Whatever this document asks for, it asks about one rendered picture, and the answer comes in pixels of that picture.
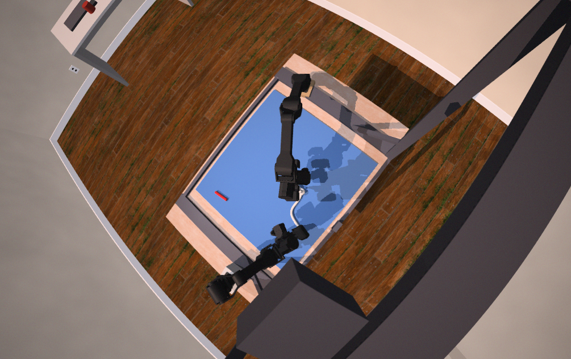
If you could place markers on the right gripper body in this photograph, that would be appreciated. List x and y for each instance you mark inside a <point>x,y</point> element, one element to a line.
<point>295,193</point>

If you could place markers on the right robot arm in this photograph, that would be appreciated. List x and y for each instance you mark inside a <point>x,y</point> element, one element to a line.
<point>285,167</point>

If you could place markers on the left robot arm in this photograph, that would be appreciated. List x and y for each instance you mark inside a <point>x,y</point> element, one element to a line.
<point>267,259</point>

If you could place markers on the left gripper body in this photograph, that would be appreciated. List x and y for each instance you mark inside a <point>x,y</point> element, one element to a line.
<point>299,232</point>

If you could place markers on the white rope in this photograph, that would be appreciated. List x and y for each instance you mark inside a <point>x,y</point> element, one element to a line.
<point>301,192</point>

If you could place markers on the blue work mat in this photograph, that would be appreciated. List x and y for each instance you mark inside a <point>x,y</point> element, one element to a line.
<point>244,174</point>

